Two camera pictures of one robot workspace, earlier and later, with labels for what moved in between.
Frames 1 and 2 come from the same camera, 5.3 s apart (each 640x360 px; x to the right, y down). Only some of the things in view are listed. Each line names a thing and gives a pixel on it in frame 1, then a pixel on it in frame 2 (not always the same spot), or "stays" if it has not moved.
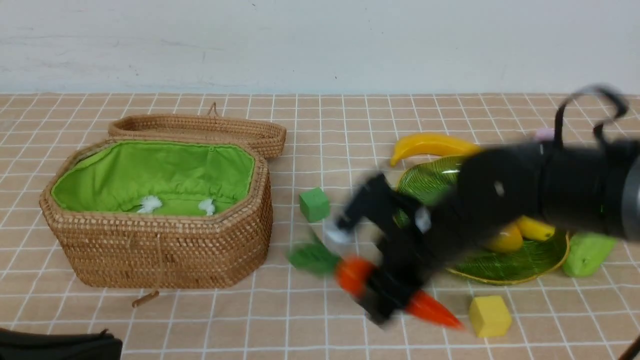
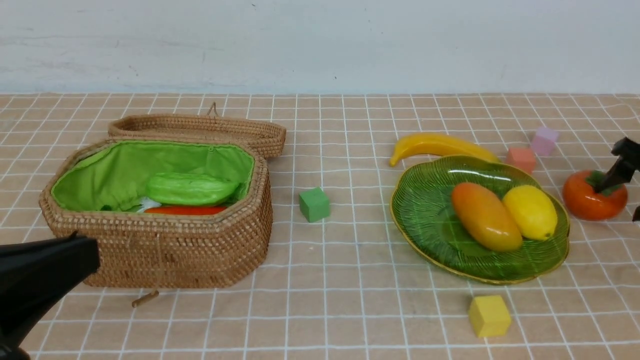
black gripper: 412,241 → 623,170
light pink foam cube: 545,134 stays
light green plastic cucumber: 586,253 → 189,190
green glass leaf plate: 436,180 stays
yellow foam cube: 489,316 stays
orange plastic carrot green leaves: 355,275 → 187,210
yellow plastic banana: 431,143 stays
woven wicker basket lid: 269,136 stays
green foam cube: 314,204 stays
